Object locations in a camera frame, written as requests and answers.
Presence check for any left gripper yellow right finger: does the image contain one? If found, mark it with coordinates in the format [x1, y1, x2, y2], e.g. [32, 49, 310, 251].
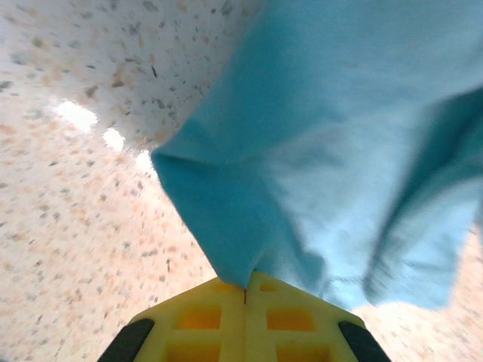
[245, 271, 392, 362]

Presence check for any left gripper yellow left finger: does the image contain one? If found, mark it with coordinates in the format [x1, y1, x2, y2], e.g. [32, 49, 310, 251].
[97, 278, 247, 362]

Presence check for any light blue printed t-shirt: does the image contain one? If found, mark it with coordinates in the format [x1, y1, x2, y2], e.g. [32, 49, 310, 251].
[150, 0, 483, 312]

